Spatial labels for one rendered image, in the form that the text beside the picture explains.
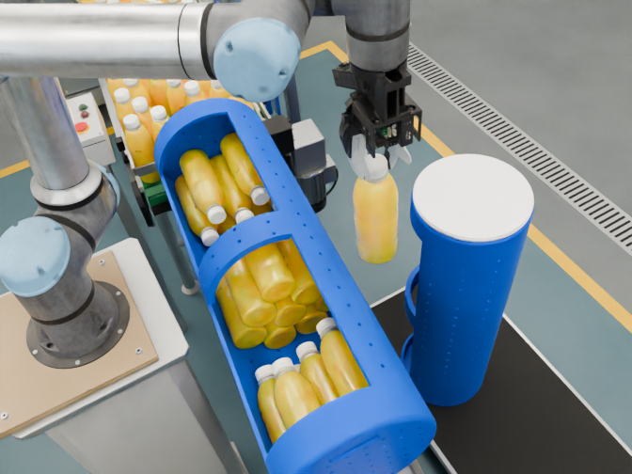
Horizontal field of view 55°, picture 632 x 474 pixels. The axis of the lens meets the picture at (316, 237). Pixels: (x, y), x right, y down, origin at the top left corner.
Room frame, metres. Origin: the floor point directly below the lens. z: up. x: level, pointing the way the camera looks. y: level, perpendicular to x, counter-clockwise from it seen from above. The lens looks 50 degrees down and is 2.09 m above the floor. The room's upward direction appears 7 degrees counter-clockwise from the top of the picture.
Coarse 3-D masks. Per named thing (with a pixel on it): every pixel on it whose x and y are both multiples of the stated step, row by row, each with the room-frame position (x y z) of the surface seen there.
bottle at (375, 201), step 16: (384, 176) 0.64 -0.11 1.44; (368, 192) 0.62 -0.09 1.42; (384, 192) 0.62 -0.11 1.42; (368, 208) 0.62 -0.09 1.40; (384, 208) 0.61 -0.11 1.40; (368, 224) 0.62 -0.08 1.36; (384, 224) 0.61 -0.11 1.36; (368, 240) 0.62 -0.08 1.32; (384, 240) 0.61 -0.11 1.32; (368, 256) 0.62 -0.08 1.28; (384, 256) 0.61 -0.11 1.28
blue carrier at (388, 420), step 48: (192, 144) 1.14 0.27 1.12; (288, 192) 0.86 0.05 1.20; (192, 240) 0.90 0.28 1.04; (240, 240) 0.73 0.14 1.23; (336, 288) 0.60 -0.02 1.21; (384, 336) 0.53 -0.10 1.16; (240, 384) 0.50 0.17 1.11; (384, 384) 0.41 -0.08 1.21; (288, 432) 0.36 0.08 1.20; (336, 432) 0.34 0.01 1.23; (384, 432) 0.34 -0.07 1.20; (432, 432) 0.37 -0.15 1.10
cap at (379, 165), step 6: (378, 156) 0.66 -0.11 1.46; (384, 156) 0.66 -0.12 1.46; (372, 162) 0.65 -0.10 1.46; (378, 162) 0.65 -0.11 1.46; (384, 162) 0.65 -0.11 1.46; (372, 168) 0.63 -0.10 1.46; (378, 168) 0.63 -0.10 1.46; (384, 168) 0.63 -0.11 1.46; (372, 174) 0.63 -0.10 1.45; (378, 174) 0.63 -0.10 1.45; (384, 174) 0.63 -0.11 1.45
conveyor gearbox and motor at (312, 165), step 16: (304, 128) 1.46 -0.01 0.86; (304, 144) 1.39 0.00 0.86; (320, 144) 1.40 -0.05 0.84; (304, 160) 1.38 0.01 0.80; (320, 160) 1.39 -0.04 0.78; (304, 176) 1.37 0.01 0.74; (320, 176) 1.40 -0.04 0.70; (336, 176) 1.44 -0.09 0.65; (304, 192) 1.39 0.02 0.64; (320, 192) 1.40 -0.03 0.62; (320, 208) 1.39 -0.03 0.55
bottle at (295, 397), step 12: (276, 372) 0.50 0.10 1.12; (288, 372) 0.49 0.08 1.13; (276, 384) 0.48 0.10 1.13; (288, 384) 0.47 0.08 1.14; (300, 384) 0.47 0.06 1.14; (276, 396) 0.45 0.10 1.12; (288, 396) 0.45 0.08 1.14; (300, 396) 0.44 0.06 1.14; (312, 396) 0.44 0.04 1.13; (288, 408) 0.43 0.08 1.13; (300, 408) 0.42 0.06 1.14; (312, 408) 0.42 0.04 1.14; (288, 420) 0.41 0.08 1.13
